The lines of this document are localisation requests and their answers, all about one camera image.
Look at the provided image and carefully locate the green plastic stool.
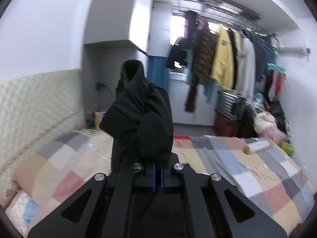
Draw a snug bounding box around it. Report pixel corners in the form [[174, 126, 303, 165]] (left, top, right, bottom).
[[281, 141, 294, 157]]

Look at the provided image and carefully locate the black wall plug and cable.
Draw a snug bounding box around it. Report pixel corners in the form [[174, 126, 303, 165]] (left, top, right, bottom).
[[95, 82, 116, 100]]

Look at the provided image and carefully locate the cream quilted headboard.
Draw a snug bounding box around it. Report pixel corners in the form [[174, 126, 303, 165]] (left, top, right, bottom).
[[1, 69, 84, 208]]

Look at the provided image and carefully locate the blue curtain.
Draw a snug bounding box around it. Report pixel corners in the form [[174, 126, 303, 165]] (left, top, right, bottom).
[[147, 56, 169, 92]]

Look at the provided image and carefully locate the grey ribbed suitcase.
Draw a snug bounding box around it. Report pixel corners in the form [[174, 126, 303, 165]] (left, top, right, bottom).
[[215, 91, 246, 121]]

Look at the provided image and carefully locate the white wall air conditioner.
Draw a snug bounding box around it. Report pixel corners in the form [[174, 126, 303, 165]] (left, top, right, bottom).
[[278, 46, 310, 56]]

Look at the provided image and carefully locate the white cylindrical roll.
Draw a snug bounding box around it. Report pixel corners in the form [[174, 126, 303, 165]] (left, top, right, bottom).
[[242, 140, 270, 155]]

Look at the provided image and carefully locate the cream plush pile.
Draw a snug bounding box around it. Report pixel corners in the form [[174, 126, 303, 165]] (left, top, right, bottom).
[[254, 112, 277, 134]]

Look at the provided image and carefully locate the patchwork bed quilt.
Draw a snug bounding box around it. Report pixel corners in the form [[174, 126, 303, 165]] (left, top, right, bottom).
[[5, 130, 316, 235]]

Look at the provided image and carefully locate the bedside bottles cluster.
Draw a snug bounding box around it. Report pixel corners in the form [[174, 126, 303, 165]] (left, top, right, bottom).
[[85, 107, 107, 131]]

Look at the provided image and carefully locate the white hooded sweatshirt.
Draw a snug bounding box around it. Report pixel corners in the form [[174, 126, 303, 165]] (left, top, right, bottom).
[[235, 38, 256, 101]]

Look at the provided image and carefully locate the black puffer jacket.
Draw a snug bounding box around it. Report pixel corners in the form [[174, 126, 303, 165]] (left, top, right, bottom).
[[99, 60, 174, 174]]

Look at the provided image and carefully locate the black hanging jacket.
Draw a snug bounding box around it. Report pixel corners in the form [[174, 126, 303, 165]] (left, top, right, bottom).
[[165, 36, 189, 69]]

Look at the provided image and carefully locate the dark grey hanging coat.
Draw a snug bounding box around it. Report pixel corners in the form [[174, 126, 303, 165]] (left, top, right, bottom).
[[243, 30, 267, 92]]

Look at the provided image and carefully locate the metal ceiling clothes rack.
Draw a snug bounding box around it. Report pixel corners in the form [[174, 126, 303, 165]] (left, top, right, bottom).
[[172, 0, 280, 53]]

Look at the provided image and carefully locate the grey wall cabinet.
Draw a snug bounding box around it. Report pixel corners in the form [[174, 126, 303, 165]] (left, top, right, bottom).
[[83, 0, 153, 53]]

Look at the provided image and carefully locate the green sock drying hanger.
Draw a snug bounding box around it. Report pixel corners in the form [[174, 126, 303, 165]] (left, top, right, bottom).
[[266, 63, 286, 74]]

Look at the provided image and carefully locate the yellow fleece jacket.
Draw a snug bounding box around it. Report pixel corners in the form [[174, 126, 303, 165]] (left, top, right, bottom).
[[210, 25, 234, 91]]

